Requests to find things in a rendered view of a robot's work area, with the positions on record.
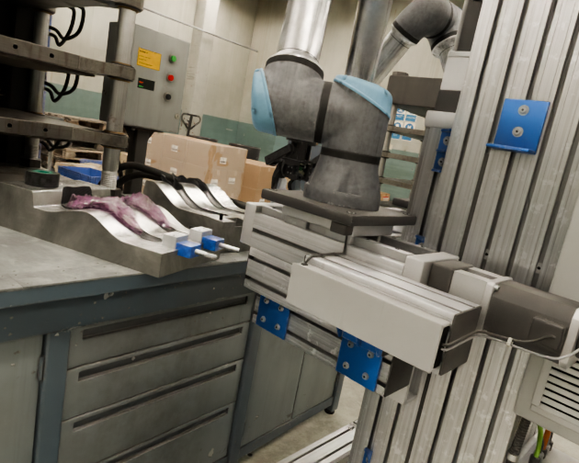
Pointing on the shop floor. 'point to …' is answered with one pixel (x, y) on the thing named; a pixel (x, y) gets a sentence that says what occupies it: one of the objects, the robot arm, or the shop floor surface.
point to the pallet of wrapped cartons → (198, 161)
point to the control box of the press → (149, 91)
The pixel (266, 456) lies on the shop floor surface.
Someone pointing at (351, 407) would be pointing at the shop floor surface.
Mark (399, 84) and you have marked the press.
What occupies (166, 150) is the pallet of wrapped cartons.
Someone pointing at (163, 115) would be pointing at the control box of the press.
